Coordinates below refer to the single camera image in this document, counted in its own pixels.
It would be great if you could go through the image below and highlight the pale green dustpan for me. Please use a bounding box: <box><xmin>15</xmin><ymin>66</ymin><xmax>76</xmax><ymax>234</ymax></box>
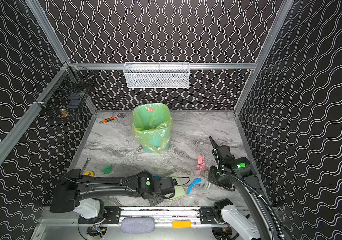
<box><xmin>168</xmin><ymin>173</ymin><xmax>188</xmax><ymax>201</ymax></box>

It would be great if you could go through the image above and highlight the green bin with bag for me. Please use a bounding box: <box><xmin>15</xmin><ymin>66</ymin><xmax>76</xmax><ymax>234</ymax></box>
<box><xmin>131</xmin><ymin>103</ymin><xmax>173</xmax><ymax>154</ymax></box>

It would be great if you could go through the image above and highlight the pale green brush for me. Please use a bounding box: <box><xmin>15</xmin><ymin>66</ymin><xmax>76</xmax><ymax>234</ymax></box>
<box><xmin>203</xmin><ymin>181</ymin><xmax>211</xmax><ymax>191</ymax></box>

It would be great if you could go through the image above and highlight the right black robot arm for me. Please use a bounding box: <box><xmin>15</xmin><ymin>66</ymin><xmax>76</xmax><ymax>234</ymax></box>
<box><xmin>207</xmin><ymin>137</ymin><xmax>290</xmax><ymax>240</ymax></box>

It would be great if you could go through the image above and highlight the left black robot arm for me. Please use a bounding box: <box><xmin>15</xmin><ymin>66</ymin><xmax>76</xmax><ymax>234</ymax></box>
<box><xmin>50</xmin><ymin>169</ymin><xmax>177</xmax><ymax>220</ymax></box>

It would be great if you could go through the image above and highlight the pink paper scrap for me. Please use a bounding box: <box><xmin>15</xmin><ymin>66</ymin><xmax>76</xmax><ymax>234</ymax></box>
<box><xmin>196</xmin><ymin>155</ymin><xmax>206</xmax><ymax>174</ymax></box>

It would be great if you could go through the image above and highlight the yellow block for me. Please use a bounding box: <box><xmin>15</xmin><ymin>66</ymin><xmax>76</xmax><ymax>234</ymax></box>
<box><xmin>172</xmin><ymin>221</ymin><xmax>191</xmax><ymax>229</ymax></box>

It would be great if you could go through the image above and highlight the green paper scrap left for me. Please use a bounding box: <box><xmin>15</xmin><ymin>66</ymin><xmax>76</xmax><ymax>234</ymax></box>
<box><xmin>101</xmin><ymin>165</ymin><xmax>113</xmax><ymax>175</ymax></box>

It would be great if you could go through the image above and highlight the yellow tape measure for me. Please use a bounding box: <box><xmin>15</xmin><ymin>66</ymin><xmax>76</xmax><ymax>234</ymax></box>
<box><xmin>84</xmin><ymin>171</ymin><xmax>95</xmax><ymax>177</ymax></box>

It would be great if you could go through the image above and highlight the orange utility knife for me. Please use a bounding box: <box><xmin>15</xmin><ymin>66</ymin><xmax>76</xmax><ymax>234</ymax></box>
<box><xmin>99</xmin><ymin>113</ymin><xmax>127</xmax><ymax>124</ymax></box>

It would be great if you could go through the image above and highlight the brass object in basket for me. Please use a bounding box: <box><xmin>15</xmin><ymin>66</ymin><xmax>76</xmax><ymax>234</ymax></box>
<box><xmin>60</xmin><ymin>109</ymin><xmax>69</xmax><ymax>118</ymax></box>

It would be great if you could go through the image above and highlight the white wire basket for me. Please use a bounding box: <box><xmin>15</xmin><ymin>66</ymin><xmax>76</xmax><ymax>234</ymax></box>
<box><xmin>123</xmin><ymin>62</ymin><xmax>190</xmax><ymax>89</ymax></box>

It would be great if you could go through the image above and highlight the black wire basket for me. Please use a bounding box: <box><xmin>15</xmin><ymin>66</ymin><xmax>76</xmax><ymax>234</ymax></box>
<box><xmin>37</xmin><ymin>64</ymin><xmax>97</xmax><ymax>122</ymax></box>

